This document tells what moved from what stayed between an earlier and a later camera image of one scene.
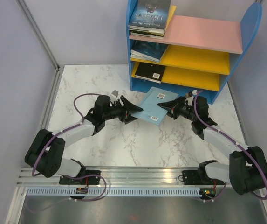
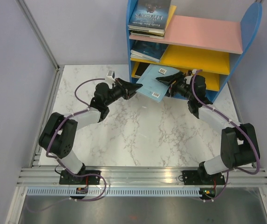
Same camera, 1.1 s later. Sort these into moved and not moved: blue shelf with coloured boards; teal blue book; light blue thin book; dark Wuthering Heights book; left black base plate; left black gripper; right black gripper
Moved: right black gripper; light blue thin book; left black gripper
Not moved: left black base plate; blue shelf with coloured boards; dark Wuthering Heights book; teal blue book
